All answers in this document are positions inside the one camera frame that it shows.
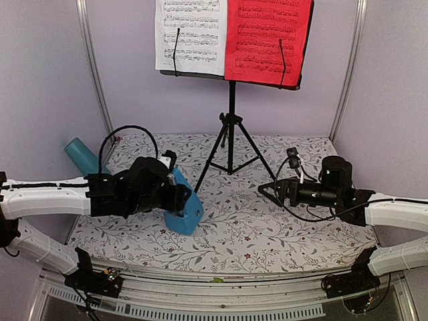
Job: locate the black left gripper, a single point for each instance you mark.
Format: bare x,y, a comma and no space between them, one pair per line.
176,200

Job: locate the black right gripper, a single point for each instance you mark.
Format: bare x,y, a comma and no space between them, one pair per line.
284,185

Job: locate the blue metronome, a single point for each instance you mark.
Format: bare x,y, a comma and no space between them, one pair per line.
185,222

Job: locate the black music stand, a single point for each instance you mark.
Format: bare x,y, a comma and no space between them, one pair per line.
231,122

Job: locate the red sheet music paper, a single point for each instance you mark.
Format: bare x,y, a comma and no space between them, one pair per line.
266,42

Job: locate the white sheet music paper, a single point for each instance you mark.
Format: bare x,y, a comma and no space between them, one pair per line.
190,36

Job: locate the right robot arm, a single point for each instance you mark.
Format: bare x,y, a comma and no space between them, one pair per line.
360,207

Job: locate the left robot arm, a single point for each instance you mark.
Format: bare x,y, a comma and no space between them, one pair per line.
149,183

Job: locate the floral tablecloth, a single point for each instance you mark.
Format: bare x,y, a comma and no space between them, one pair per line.
241,231

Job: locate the teal cylindrical cup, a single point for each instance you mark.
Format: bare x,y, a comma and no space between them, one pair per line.
82,157

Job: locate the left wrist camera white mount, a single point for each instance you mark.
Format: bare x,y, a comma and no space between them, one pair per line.
168,159

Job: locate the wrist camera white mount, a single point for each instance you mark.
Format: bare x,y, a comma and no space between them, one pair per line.
168,159
295,163

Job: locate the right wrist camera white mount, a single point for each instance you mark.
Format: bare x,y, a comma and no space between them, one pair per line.
295,163

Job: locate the aluminium front frame rail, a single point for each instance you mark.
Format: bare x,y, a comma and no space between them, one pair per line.
153,293

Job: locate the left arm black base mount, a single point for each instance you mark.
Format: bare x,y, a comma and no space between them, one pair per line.
108,282

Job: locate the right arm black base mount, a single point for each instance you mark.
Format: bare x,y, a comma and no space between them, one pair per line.
358,279

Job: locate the right aluminium corner post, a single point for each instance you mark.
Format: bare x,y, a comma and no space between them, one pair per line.
359,21

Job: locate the aluminium corner post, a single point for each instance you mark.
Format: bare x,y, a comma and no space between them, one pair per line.
84,21
359,21

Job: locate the left aluminium corner post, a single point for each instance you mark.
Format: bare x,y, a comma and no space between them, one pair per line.
84,21

